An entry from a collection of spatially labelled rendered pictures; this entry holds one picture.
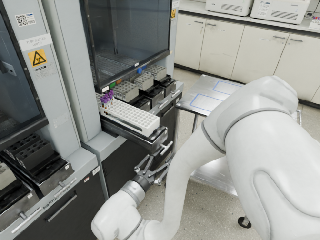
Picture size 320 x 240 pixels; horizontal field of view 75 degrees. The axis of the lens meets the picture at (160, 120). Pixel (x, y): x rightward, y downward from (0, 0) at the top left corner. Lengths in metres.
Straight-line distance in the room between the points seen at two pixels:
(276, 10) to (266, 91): 2.55
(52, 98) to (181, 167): 0.54
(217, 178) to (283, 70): 1.94
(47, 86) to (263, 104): 0.68
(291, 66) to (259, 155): 2.77
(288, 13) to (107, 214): 2.72
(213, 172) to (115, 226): 0.95
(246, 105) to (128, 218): 0.54
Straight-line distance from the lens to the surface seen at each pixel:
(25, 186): 0.90
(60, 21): 0.83
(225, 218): 1.72
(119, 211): 0.77
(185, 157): 0.53
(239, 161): 0.35
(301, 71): 3.09
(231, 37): 3.11
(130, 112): 1.03
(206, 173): 1.54
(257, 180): 0.32
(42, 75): 0.82
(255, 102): 0.42
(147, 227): 0.78
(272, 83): 0.45
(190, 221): 1.65
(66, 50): 0.85
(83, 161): 1.01
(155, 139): 0.96
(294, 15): 2.96
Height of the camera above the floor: 1.46
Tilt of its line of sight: 38 degrees down
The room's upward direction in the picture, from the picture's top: 3 degrees clockwise
